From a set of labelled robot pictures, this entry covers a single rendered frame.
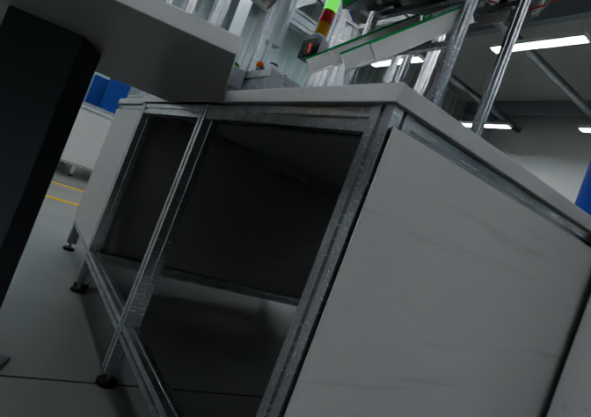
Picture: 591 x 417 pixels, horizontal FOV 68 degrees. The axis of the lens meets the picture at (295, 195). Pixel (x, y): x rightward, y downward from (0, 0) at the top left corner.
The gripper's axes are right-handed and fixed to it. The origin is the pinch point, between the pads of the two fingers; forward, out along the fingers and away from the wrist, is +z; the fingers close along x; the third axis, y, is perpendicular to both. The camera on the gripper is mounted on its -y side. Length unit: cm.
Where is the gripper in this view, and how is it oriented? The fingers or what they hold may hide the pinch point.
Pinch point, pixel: (270, 5)
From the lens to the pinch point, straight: 136.8
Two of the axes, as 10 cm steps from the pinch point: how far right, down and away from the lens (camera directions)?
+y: -7.8, -3.0, -5.5
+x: 5.2, 1.8, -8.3
